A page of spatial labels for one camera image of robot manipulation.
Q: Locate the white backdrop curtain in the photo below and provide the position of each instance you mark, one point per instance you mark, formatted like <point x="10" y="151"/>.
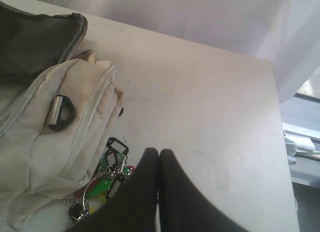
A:
<point x="285" y="32"/>

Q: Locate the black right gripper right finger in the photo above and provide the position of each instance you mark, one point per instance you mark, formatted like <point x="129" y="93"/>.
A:
<point x="182" y="207"/>

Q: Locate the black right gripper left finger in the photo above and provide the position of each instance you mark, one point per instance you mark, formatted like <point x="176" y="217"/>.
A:
<point x="133" y="207"/>

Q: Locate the bunch of keys with tags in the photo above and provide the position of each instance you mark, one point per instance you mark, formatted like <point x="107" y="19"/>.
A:
<point x="111" y="173"/>

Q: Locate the cream canvas duffel bag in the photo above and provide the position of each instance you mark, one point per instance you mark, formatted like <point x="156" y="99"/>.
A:
<point x="57" y="109"/>

